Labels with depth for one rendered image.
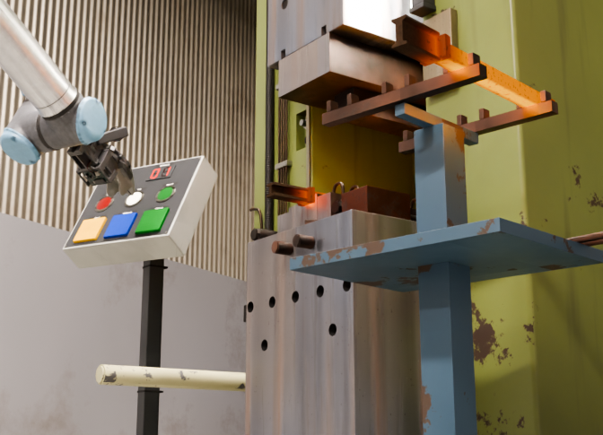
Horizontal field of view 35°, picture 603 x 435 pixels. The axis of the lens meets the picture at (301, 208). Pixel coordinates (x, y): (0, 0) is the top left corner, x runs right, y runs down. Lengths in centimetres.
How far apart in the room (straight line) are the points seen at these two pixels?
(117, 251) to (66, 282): 271
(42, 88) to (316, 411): 83
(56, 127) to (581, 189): 106
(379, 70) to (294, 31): 22
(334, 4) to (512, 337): 85
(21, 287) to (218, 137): 209
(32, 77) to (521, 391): 109
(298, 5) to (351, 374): 92
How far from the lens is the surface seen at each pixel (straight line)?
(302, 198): 208
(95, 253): 250
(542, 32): 202
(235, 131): 666
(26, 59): 191
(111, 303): 541
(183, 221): 238
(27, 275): 497
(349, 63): 219
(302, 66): 224
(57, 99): 195
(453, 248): 143
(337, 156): 244
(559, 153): 195
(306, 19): 228
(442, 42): 142
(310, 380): 194
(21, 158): 209
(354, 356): 184
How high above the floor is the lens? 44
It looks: 15 degrees up
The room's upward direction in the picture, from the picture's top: straight up
